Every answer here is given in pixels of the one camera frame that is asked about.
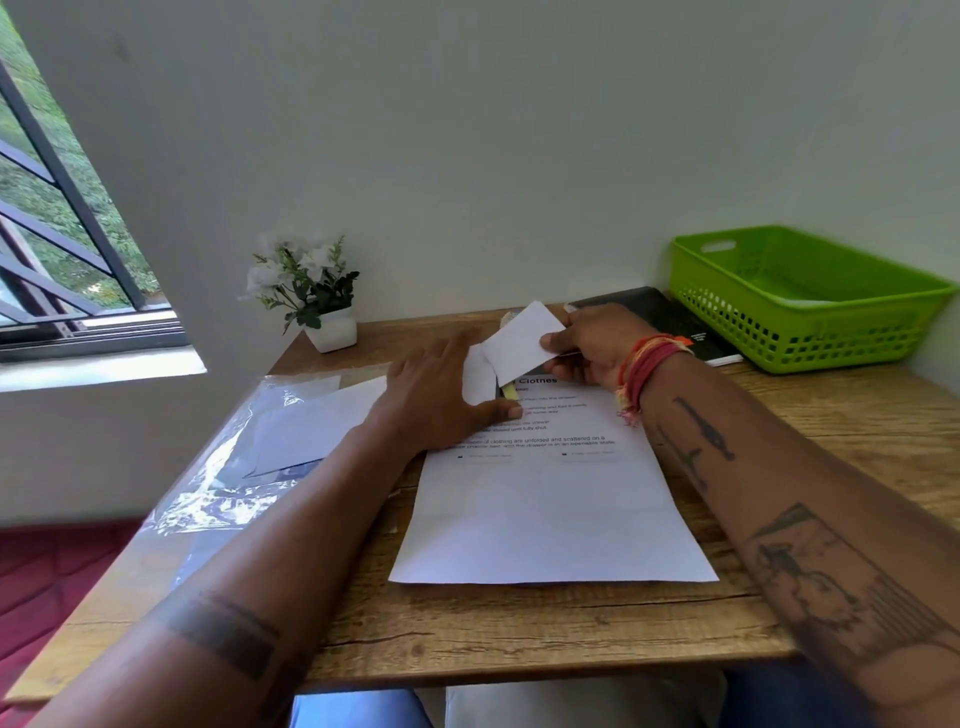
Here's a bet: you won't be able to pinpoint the printed white paper sheet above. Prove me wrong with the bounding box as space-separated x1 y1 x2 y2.
388 369 720 586

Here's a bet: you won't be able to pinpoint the person's right forearm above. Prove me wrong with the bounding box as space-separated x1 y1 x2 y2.
637 351 960 712

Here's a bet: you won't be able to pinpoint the white envelope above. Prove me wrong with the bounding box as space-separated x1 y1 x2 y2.
241 375 388 479

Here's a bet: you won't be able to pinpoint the grey metal window grille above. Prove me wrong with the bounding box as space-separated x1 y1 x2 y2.
0 60 190 364

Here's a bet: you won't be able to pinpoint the white window sill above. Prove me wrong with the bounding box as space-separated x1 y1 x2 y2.
0 346 209 394

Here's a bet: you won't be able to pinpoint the red thread wristband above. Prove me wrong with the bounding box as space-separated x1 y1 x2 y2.
613 333 695 427

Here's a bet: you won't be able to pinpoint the small white card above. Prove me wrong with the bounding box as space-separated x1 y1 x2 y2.
481 300 568 388

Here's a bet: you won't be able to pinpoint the green plastic basket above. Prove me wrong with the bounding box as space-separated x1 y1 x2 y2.
667 225 959 375

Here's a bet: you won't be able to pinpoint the person's left forearm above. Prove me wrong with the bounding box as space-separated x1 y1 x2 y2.
28 417 430 728

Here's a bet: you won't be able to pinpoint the person's blue jeans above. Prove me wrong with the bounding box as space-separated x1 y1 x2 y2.
288 666 860 728

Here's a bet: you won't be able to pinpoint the person's right hand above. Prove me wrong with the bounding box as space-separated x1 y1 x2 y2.
539 303 663 393

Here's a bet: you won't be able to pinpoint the person's left hand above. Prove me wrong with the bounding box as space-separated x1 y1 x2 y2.
365 328 524 456

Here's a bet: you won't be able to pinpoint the small white plant pot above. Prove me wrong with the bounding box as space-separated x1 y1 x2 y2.
303 306 360 354

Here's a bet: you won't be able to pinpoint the clear plastic sleeve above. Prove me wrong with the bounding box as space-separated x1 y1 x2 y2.
137 370 391 595

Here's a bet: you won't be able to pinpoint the artificial white flower plant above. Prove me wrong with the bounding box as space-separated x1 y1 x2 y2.
240 228 361 336

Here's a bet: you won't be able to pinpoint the black notebook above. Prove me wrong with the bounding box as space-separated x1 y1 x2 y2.
564 285 745 369

